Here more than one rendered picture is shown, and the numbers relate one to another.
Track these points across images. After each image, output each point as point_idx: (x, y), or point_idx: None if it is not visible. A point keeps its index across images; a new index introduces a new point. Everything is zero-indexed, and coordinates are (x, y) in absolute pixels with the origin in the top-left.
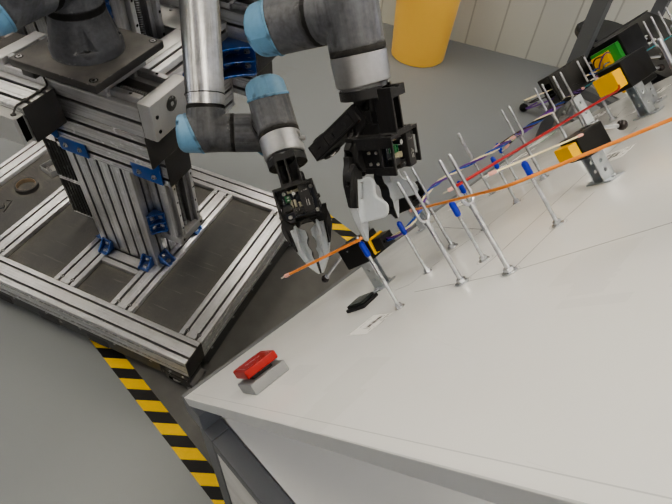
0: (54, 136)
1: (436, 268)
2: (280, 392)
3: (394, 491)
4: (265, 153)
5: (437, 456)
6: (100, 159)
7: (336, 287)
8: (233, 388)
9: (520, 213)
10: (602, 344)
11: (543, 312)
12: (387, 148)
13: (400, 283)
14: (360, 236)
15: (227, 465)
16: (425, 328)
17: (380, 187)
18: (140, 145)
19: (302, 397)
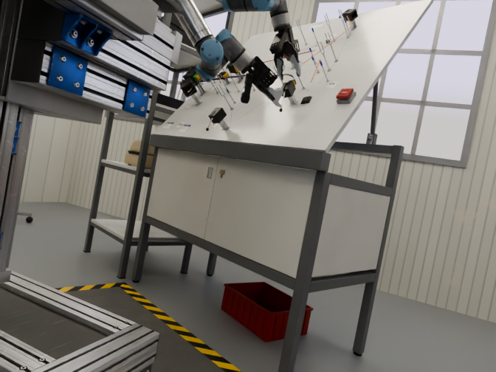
0: (98, 52)
1: (304, 86)
2: (360, 85)
3: None
4: (249, 58)
5: (403, 38)
6: (92, 97)
7: (254, 139)
8: (340, 114)
9: (286, 80)
10: (382, 35)
11: (364, 46)
12: (297, 42)
13: (302, 94)
14: (289, 82)
15: (336, 182)
16: (352, 64)
17: (280, 67)
18: (164, 67)
19: (369, 74)
